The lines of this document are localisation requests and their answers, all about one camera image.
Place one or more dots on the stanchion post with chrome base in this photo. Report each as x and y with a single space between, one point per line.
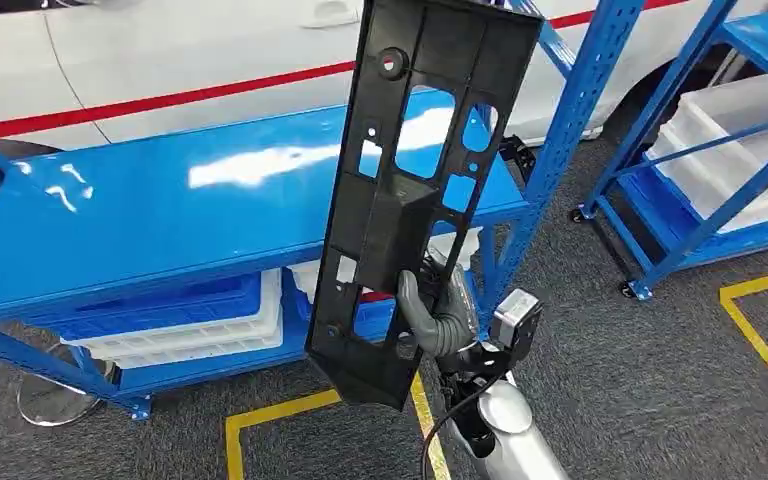
53 397

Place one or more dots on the blue metal shelf rack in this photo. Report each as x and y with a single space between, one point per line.
126 218

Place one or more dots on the red item in crate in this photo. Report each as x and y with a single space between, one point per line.
377 297

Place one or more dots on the small black object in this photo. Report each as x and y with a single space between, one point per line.
518 159

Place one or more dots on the black plastic licence plate frame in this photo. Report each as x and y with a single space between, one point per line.
384 225

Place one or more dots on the yellow floor tape square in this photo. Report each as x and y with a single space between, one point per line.
755 344
278 409

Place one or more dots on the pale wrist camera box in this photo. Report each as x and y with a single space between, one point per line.
516 319

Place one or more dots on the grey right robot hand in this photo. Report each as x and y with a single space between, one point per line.
447 328

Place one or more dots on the white car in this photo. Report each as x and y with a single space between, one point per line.
192 46

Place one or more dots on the red barrier belt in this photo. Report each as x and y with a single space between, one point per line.
159 100

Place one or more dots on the blue plastic crate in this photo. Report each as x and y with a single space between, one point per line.
178 308
662 220
374 322

